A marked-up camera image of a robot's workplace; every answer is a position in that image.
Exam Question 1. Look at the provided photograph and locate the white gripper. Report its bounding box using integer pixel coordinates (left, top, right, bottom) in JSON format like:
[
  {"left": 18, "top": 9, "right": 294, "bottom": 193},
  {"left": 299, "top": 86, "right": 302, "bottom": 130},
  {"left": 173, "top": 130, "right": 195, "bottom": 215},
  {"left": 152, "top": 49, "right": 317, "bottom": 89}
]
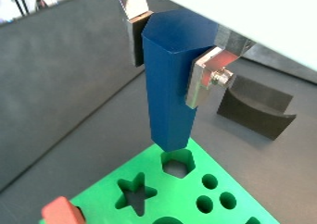
[{"left": 171, "top": 0, "right": 317, "bottom": 109}]

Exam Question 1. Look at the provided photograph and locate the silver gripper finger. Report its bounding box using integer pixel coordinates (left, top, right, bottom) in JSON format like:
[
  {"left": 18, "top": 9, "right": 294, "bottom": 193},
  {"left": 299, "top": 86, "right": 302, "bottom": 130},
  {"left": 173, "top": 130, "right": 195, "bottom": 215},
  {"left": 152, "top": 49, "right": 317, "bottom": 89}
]
[{"left": 120, "top": 0, "right": 153, "bottom": 67}]

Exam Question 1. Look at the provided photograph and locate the blue hexagonal prism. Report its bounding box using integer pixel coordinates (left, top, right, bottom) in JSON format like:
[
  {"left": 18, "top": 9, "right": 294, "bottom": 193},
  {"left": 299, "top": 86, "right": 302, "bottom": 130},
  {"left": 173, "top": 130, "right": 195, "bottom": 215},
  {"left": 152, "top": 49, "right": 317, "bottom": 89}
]
[{"left": 142, "top": 9, "right": 219, "bottom": 152}]

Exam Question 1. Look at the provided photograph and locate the black curved cradle stand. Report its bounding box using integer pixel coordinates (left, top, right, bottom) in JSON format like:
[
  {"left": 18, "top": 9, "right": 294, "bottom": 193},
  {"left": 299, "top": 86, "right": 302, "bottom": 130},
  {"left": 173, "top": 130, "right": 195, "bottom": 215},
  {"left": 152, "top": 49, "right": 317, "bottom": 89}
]
[{"left": 217, "top": 76, "right": 296, "bottom": 140}]

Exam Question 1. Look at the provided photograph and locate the green foam shape-sorter block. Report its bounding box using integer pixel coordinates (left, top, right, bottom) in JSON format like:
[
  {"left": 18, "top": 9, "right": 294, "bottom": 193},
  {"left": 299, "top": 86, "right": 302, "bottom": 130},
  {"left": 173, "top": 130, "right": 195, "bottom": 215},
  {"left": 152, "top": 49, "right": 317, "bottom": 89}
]
[{"left": 69, "top": 141, "right": 280, "bottom": 224}]

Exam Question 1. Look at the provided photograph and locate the red rounded block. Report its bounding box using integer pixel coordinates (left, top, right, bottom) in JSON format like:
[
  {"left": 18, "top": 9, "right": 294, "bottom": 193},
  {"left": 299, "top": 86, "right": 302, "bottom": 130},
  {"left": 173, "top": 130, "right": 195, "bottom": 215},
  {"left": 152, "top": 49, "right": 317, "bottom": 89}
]
[{"left": 42, "top": 196, "right": 86, "bottom": 224}]

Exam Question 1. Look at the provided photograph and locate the black cable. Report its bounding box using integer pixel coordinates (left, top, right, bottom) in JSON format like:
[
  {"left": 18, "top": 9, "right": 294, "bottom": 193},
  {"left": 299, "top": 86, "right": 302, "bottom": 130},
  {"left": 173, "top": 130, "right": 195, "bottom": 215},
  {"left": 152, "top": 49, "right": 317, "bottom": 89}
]
[{"left": 9, "top": 0, "right": 31, "bottom": 18}]

